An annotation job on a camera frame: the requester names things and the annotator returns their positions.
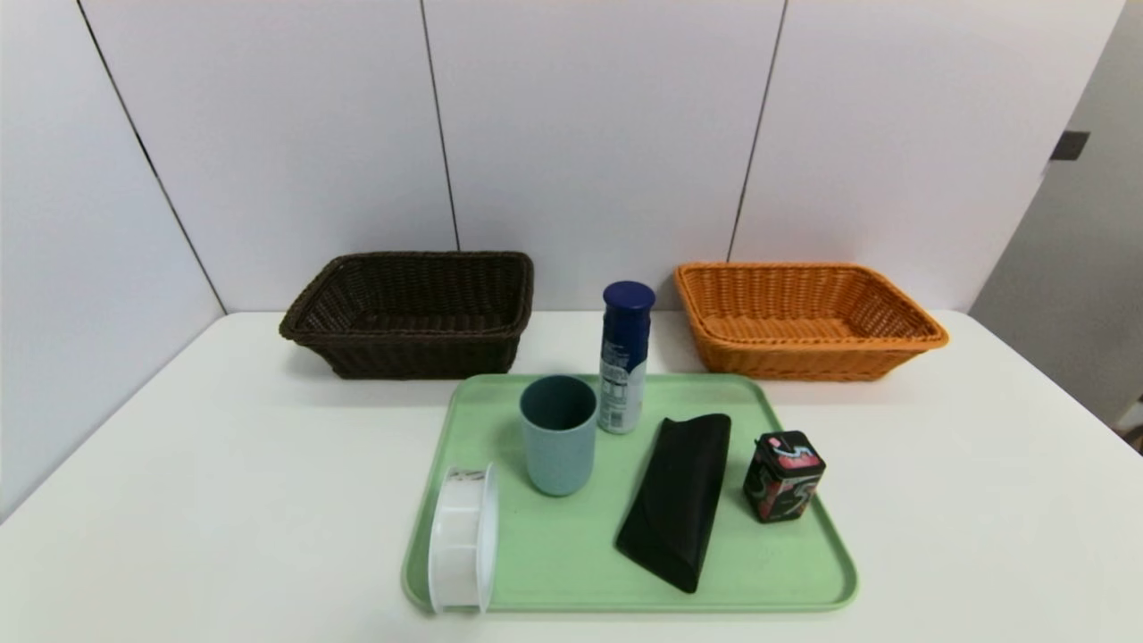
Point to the white plastic round container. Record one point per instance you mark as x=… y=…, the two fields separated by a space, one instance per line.
x=460 y=545

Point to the black glasses case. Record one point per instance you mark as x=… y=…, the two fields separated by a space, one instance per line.
x=674 y=509

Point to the light green plastic tray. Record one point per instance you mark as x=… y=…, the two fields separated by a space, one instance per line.
x=554 y=554

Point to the small black red tin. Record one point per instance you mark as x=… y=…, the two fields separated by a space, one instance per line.
x=781 y=487

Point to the dark brown wicker basket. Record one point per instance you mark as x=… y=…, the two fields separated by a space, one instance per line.
x=420 y=357

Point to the blue-grey plastic cup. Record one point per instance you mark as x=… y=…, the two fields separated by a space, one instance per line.
x=558 y=455

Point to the dark grey wall plate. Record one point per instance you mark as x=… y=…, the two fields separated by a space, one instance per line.
x=1070 y=146

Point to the blue capped spray can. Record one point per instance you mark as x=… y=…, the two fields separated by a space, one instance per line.
x=622 y=357

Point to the orange wicker basket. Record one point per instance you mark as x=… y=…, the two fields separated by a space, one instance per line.
x=804 y=362

